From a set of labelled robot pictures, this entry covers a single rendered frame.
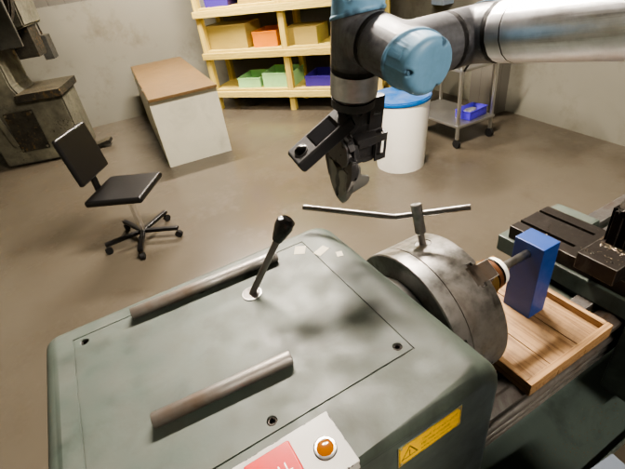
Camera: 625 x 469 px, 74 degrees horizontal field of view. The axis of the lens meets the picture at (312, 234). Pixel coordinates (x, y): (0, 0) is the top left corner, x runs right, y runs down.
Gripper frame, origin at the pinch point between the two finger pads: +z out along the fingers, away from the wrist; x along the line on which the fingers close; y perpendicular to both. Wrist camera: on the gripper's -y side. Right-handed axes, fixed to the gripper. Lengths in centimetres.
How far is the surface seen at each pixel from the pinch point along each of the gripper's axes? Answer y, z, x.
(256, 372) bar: -28.0, 3.5, -23.3
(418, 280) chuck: 5.9, 9.2, -18.5
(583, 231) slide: 79, 37, -13
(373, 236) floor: 106, 161, 116
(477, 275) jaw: 17.0, 10.3, -22.6
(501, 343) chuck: 16.8, 20.1, -32.4
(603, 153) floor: 335, 155, 95
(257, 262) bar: -18.3, 8.3, -0.1
